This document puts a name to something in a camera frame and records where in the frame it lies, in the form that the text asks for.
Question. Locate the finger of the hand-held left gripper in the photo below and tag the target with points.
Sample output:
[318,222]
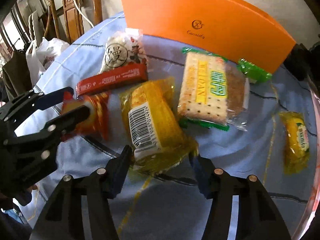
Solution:
[55,100]
[72,117]

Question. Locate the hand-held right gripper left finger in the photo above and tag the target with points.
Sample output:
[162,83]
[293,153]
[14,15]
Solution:
[120,177]

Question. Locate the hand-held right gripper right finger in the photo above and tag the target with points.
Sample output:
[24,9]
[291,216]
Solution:
[203,180]

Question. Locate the red orange snack packet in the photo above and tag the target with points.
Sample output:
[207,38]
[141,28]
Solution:
[100,115]

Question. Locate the yellow cake packet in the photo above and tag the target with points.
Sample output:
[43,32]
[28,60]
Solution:
[155,105]

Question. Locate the orange cardboard box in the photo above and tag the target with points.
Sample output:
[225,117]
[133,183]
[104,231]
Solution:
[212,12]

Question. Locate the clear bag of white snacks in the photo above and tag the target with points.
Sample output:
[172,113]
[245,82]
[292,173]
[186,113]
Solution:
[117,50]

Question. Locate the person's left hand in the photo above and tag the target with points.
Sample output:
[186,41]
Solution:
[32,188]

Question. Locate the light blue tablecloth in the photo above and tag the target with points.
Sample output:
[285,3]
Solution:
[175,205]

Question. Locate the dark cloth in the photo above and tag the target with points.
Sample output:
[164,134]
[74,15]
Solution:
[16,75]

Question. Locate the white plastic bag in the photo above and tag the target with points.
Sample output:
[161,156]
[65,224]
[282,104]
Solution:
[47,52]

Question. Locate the red bar packet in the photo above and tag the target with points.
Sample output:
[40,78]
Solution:
[112,78]

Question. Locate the white boards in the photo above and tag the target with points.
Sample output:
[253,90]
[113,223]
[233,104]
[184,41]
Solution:
[35,26]

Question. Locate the green cracker packet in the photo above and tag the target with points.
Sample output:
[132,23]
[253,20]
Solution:
[202,90]

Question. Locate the small yellow snack packet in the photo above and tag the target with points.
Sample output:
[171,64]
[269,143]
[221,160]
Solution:
[295,140]

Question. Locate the dark carved furniture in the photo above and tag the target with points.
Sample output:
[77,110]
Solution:
[300,60]

